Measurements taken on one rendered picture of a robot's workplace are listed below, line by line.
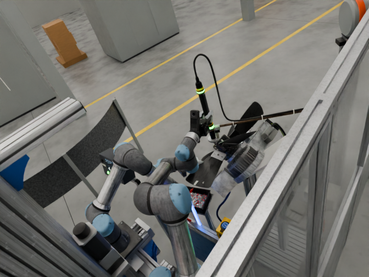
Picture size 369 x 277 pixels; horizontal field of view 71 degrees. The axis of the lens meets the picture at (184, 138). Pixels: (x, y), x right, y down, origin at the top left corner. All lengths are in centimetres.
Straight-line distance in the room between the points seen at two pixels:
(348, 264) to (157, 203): 194
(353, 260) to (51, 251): 226
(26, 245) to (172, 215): 47
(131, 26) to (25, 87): 300
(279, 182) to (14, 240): 78
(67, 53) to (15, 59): 257
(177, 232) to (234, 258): 72
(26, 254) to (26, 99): 637
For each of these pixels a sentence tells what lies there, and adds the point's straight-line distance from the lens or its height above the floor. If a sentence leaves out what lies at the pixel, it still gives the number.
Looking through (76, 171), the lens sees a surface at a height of 72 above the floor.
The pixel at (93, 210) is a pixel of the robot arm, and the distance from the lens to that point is 167.
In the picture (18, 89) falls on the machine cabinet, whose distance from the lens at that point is 716.
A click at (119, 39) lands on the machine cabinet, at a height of 59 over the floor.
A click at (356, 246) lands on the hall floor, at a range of 272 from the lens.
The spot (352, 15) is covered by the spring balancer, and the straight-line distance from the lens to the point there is 134.
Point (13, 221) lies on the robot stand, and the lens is 92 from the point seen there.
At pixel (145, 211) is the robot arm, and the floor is 160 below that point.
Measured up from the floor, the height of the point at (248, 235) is 205.
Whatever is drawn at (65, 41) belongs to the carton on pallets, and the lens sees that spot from 920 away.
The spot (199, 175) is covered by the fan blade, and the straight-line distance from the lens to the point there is 164.
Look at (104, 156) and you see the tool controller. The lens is 201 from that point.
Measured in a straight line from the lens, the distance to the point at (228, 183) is 178.
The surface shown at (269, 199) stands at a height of 205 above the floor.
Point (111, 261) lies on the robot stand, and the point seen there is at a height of 132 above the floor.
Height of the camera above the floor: 237
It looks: 38 degrees down
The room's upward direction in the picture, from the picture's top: 20 degrees counter-clockwise
